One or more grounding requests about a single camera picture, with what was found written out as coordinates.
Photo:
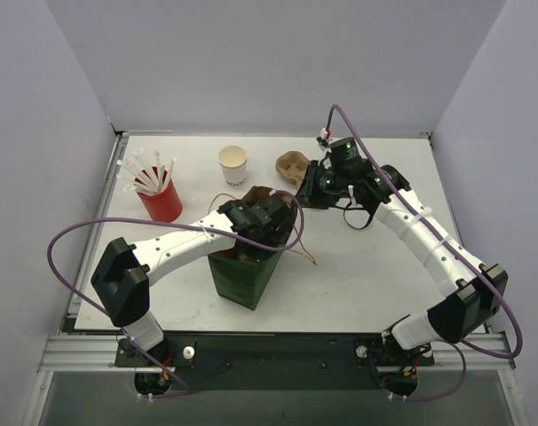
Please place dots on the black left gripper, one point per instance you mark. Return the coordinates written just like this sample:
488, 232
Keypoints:
275, 211

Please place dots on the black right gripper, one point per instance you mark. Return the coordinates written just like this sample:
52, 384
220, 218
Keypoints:
308, 185

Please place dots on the green brown paper bag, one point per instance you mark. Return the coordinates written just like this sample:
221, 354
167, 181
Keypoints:
242, 272

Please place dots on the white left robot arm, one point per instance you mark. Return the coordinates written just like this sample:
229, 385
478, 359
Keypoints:
126, 271

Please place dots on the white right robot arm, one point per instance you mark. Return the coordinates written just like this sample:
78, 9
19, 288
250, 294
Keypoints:
471, 289

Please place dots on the red straw holder cup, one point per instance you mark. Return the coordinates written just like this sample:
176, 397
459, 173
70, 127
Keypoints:
165, 206

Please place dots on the white wrapped straws bundle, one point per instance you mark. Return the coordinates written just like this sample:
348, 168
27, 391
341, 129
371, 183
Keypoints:
148, 177

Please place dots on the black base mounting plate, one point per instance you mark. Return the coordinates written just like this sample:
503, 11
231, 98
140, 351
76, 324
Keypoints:
282, 362

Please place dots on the aluminium frame rail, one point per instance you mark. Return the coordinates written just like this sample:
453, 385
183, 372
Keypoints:
90, 353

